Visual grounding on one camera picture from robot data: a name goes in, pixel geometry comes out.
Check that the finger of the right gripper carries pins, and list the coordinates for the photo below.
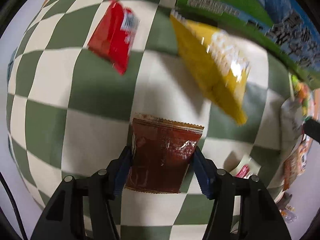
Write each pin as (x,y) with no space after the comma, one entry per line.
(311,128)

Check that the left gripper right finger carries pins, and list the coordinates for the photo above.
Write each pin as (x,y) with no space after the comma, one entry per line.
(243,208)

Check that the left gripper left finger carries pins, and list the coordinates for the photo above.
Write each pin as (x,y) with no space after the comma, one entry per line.
(63,217)

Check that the white cookie packet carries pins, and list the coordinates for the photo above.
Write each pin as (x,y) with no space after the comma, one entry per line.
(291,125)

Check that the orange panda snack bag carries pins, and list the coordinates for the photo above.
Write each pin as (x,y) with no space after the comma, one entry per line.
(295,164)

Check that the red white strip packet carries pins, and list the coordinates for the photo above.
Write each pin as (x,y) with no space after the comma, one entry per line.
(247,167)

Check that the dark red sauce packet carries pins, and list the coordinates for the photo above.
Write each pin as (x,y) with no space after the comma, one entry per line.
(162,151)

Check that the yellow panda snack bag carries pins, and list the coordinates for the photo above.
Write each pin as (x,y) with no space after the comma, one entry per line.
(217,64)

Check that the red small snack packet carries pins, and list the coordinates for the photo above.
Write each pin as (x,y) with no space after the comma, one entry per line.
(114,35)

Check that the colourful candy ball bag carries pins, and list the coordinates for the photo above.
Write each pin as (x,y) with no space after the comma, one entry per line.
(302,93)

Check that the cardboard milk box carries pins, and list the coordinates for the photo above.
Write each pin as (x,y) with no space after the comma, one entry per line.
(282,27)

